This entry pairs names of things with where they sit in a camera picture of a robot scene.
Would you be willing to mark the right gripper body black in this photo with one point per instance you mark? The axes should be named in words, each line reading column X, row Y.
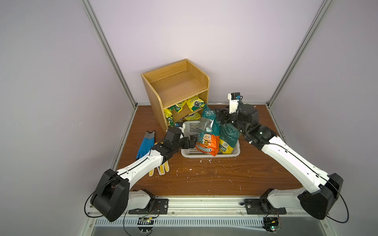
column 225, row 117

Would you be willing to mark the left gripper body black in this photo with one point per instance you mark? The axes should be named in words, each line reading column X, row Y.
column 182, row 144

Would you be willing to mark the white plastic basket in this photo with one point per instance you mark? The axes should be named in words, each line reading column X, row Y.
column 191, row 129

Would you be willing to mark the dark green yellow soil bag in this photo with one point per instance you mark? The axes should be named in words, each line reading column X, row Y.
column 229, row 137

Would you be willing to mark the yellow green fertilizer packet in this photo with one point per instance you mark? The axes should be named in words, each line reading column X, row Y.
column 194, row 103
column 178, row 107

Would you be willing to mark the green orange bee fertilizer bag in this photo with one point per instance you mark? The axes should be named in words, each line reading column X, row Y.
column 208, row 133

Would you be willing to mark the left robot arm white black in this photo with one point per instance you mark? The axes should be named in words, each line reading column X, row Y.
column 114, row 196

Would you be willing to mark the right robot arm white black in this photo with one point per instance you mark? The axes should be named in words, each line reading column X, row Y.
column 319, row 191

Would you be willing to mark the green packet lower shelf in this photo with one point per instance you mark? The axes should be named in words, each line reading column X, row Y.
column 169, row 117

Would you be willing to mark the yellow packet lower shelf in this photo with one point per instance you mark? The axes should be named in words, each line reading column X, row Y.
column 193, row 117

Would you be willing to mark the wooden shelf unit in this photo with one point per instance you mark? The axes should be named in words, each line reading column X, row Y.
column 174, row 83

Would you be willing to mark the yellow work glove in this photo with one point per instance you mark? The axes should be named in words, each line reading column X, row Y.
column 162, row 169

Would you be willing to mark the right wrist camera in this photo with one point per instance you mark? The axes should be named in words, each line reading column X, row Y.
column 234, row 99

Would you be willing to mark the aluminium front rail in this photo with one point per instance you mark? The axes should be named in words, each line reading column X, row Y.
column 192, row 206

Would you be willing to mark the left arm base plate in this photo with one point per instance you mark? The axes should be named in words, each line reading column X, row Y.
column 155, row 206

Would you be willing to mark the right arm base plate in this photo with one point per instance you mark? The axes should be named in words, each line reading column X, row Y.
column 259, row 207

